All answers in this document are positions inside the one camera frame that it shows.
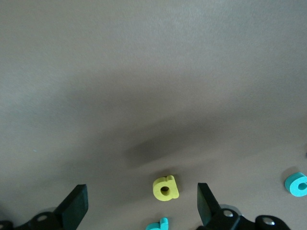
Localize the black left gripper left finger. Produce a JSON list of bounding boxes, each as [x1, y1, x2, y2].
[[0, 184, 89, 230]]

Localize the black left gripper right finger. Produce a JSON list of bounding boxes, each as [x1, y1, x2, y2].
[[196, 183, 291, 230]]

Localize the yellow foam letter a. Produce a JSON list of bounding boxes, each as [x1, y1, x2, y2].
[[152, 175, 180, 201]]

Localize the teal foam letter p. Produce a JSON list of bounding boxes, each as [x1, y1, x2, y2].
[[145, 217, 169, 230]]

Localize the teal foam letter c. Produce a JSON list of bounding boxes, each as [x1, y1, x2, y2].
[[284, 172, 307, 197]]

